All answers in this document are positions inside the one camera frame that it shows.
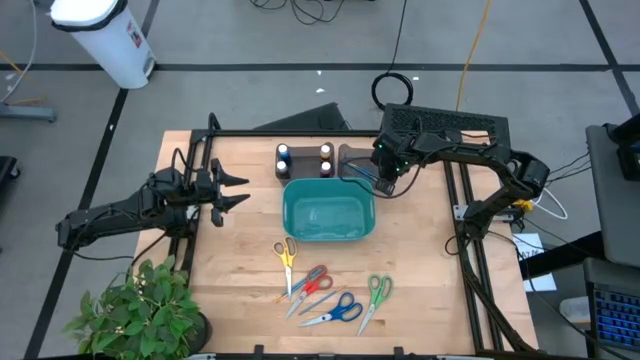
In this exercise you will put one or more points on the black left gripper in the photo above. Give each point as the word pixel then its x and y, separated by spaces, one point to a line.
pixel 202 187

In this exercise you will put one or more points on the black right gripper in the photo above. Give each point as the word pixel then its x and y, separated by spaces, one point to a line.
pixel 395 155

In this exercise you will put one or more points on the blue paint bottle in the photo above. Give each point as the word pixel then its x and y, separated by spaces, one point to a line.
pixel 283 149

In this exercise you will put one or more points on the orange paint bottle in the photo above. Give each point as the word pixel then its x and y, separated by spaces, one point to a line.
pixel 325 149

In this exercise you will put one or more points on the small bottle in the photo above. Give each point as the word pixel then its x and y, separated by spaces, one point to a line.
pixel 326 167

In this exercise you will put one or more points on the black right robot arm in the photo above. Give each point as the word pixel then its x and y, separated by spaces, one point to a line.
pixel 480 152

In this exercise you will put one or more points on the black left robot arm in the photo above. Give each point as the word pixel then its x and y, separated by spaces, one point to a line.
pixel 115 215

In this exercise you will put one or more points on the black perforated case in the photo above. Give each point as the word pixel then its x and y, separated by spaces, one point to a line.
pixel 450 117

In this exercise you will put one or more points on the teal plastic bin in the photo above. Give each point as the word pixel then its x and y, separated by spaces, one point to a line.
pixel 327 210

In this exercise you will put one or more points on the black slanted panel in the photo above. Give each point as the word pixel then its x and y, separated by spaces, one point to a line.
pixel 310 120

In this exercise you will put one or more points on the blue pencils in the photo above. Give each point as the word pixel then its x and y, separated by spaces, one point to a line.
pixel 280 298

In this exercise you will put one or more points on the green potted plant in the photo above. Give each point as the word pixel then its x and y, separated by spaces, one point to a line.
pixel 140 315

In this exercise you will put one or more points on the white trash bin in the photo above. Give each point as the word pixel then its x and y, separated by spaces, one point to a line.
pixel 107 50

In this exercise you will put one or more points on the white paper sheet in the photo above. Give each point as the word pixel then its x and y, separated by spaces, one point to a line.
pixel 542 282

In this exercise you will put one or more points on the black floor object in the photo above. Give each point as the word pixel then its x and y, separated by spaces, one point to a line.
pixel 7 172

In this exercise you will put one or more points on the white rounded desk object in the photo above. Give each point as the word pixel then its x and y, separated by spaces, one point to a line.
pixel 575 310

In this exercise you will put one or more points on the backlit keyboard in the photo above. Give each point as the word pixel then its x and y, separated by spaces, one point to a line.
pixel 617 317

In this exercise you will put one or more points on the black aluminium table frame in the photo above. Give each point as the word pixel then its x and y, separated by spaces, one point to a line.
pixel 310 133

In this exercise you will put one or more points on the black table edge bracket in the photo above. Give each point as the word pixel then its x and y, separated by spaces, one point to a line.
pixel 398 352
pixel 258 351

